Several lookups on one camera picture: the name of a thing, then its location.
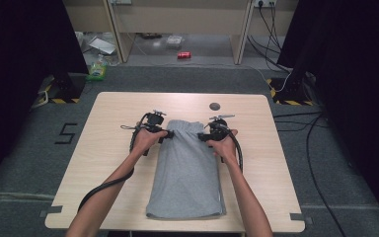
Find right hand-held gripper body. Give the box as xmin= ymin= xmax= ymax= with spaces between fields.
xmin=204 ymin=114 xmax=237 ymax=140

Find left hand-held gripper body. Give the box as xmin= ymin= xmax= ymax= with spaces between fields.
xmin=120 ymin=110 xmax=170 ymax=140

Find grey pants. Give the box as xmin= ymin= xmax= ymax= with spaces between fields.
xmin=145 ymin=118 xmax=227 ymax=221

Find person's left hand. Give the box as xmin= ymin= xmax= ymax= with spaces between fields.
xmin=131 ymin=126 xmax=170 ymax=157

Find person's right hand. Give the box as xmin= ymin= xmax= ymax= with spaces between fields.
xmin=204 ymin=128 xmax=239 ymax=166

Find green packet on floor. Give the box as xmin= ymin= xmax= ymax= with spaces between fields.
xmin=85 ymin=53 xmax=109 ymax=82

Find black stand base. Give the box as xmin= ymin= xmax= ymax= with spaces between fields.
xmin=266 ymin=73 xmax=315 ymax=107
xmin=47 ymin=72 xmax=87 ymax=105

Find clear plastic packet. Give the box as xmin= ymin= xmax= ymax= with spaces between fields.
xmin=165 ymin=35 xmax=185 ymax=47

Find beige wooden desk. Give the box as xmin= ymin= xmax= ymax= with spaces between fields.
xmin=62 ymin=0 xmax=300 ymax=66

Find black curtain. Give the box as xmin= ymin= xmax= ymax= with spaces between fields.
xmin=276 ymin=0 xmax=379 ymax=226
xmin=0 ymin=0 xmax=90 ymax=196

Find black sheathed gripper cable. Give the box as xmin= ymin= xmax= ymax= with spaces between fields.
xmin=227 ymin=128 xmax=245 ymax=175
xmin=77 ymin=112 xmax=150 ymax=213

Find thin white cable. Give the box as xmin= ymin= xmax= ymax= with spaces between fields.
xmin=190 ymin=62 xmax=292 ymax=94

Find black floor cable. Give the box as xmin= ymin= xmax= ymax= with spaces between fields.
xmin=272 ymin=111 xmax=347 ymax=237

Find black power cables bundle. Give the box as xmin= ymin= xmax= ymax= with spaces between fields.
xmin=246 ymin=1 xmax=292 ymax=74

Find white wall socket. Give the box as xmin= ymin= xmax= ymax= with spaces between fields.
xmin=253 ymin=0 xmax=278 ymax=9

